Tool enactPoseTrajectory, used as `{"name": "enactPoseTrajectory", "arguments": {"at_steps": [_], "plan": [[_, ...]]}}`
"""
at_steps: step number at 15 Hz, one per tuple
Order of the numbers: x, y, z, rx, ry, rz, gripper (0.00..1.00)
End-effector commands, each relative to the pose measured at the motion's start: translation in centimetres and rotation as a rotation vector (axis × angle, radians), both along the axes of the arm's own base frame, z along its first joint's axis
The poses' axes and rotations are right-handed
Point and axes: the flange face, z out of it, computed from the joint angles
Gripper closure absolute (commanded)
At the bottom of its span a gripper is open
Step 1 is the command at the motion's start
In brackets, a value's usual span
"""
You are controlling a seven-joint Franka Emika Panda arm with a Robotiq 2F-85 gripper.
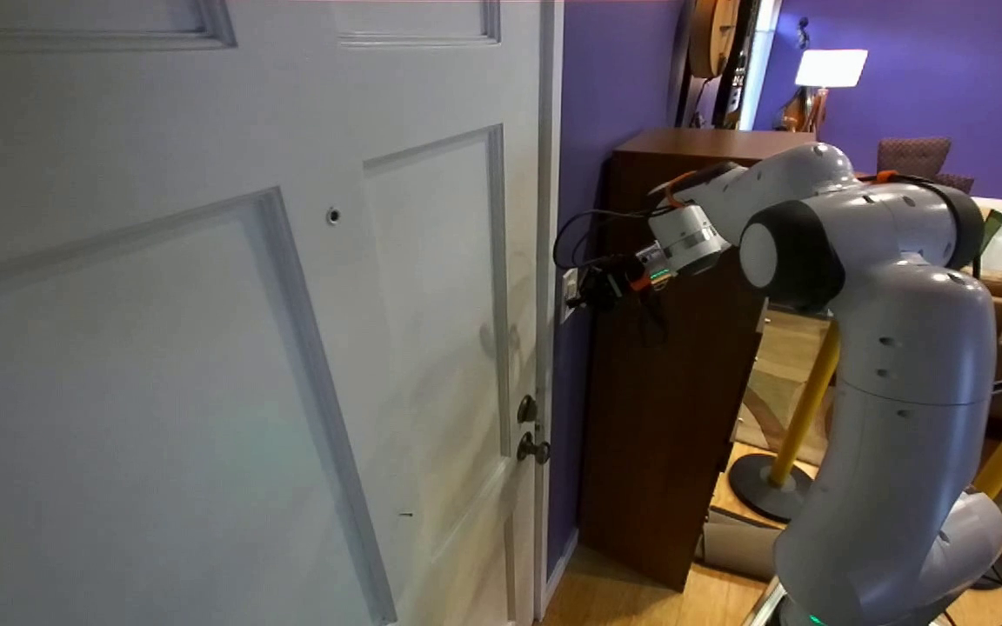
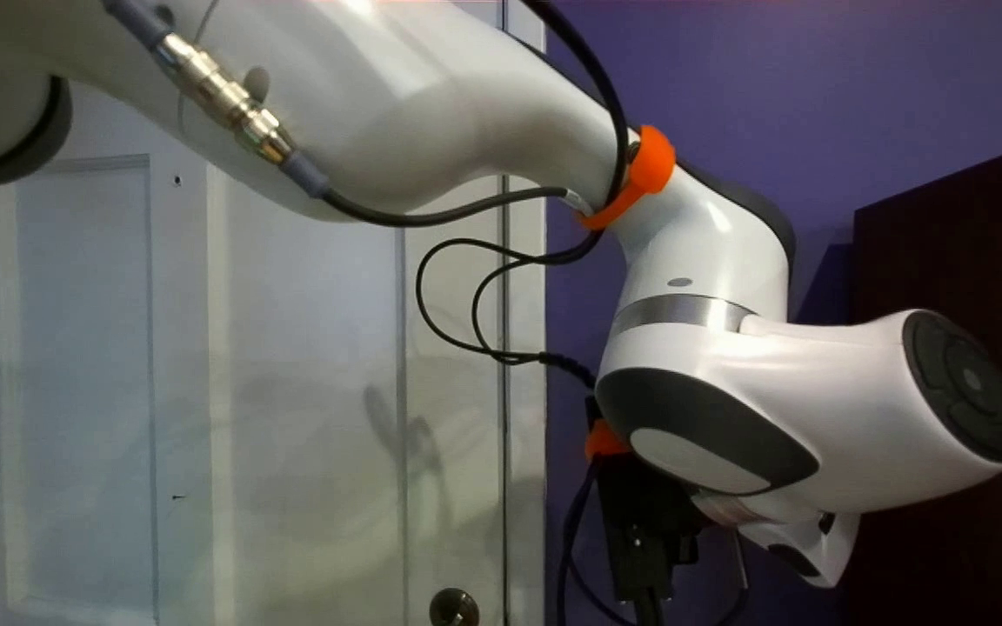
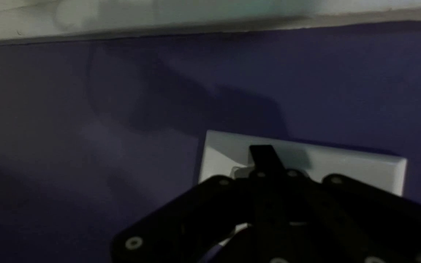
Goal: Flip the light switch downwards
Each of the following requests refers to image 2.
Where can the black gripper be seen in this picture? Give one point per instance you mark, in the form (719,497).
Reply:
(645,521)

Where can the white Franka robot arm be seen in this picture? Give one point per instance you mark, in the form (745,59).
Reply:
(408,105)

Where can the metal door knob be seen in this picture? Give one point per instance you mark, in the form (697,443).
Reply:
(455,606)

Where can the white panel door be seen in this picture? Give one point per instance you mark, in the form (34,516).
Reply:
(293,438)

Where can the dark brown wooden cabinet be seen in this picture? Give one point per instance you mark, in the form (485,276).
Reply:
(966,229)

